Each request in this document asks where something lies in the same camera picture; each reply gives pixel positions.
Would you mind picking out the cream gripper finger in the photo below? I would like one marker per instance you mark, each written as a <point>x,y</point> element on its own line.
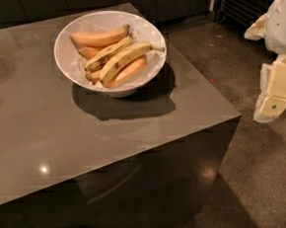
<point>271,102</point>

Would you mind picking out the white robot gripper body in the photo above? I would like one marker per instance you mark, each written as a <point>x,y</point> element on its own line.
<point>282,26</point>

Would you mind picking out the spotted yellow front banana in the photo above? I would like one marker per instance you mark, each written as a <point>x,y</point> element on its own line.
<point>123,58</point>

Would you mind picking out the spotted yellow banana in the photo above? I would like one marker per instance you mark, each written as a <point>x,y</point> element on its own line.
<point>99,60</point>
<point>123,58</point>

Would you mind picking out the orange bottom banana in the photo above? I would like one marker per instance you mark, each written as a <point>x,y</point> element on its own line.
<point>131,69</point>

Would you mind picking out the spotted yellow middle banana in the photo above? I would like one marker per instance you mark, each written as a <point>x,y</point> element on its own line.
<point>99,60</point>

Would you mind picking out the small orange banana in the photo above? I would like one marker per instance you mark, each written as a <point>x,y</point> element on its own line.
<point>89,52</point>

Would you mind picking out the orange top banana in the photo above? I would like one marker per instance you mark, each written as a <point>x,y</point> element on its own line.
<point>100,39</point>

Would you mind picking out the white ceramic bowl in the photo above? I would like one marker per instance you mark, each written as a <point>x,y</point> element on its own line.
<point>70,62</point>

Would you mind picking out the black slatted radiator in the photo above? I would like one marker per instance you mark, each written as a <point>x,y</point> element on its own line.
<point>243,12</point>

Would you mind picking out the dark cabinet fronts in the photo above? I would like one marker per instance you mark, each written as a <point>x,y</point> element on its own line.
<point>16,12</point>

